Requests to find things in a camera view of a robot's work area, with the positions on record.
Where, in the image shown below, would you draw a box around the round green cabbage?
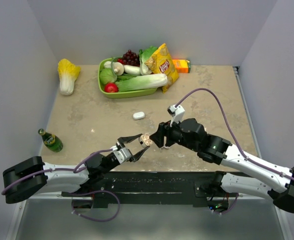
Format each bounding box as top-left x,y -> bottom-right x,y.
99,68 -> 117,85

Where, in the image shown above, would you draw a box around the white earbud charging case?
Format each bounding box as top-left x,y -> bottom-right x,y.
132,111 -> 146,121

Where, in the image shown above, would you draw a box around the green plastic basket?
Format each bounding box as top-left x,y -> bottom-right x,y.
97,58 -> 158,99

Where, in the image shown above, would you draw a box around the yellow napa cabbage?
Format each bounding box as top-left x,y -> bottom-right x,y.
57,58 -> 81,96

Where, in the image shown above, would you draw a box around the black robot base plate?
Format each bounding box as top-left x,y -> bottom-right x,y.
62,171 -> 226,208

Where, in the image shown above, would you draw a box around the orange juice carton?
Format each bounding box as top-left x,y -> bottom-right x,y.
172,59 -> 191,74

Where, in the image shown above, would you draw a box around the white radish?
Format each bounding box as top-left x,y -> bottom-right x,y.
123,65 -> 141,76

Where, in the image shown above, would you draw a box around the beige earbud case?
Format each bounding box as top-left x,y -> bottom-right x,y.
139,133 -> 153,148

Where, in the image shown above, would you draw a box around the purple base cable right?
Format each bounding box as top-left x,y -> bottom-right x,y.
210,192 -> 240,216

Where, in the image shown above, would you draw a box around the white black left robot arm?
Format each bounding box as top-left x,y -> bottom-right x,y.
1,133 -> 153,204

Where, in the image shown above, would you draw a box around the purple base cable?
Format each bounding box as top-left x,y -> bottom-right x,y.
71,190 -> 121,222
210,192 -> 240,216

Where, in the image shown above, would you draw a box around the red apple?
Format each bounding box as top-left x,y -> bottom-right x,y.
104,82 -> 119,93

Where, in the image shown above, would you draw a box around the dark red grapes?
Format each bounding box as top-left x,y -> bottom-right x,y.
116,49 -> 140,67

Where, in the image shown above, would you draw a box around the green leafy lettuce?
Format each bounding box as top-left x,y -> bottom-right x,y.
139,46 -> 158,75

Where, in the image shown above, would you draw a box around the yellow Lays chip bag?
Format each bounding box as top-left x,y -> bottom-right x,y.
143,43 -> 179,93

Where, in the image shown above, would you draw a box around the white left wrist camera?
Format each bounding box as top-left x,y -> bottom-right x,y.
112,146 -> 132,164

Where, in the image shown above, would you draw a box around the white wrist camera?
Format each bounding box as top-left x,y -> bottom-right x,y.
167,105 -> 185,127
112,146 -> 132,164

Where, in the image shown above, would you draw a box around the long green white cabbage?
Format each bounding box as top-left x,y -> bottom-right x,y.
115,73 -> 168,92

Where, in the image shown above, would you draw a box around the green glass bottle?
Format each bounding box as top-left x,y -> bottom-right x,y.
38,128 -> 64,153

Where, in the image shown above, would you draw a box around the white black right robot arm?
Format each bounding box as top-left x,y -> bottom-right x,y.
150,118 -> 294,214

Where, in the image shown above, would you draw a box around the beige mushroom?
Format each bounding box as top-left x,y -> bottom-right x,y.
103,61 -> 125,76

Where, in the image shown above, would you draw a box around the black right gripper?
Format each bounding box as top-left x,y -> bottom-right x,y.
149,115 -> 199,152

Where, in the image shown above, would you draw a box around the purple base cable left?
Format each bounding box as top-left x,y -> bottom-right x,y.
71,190 -> 121,222

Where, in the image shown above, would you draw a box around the aluminium frame rail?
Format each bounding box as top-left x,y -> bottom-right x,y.
232,66 -> 261,157

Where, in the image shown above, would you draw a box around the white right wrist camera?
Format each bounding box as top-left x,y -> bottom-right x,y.
167,105 -> 185,127

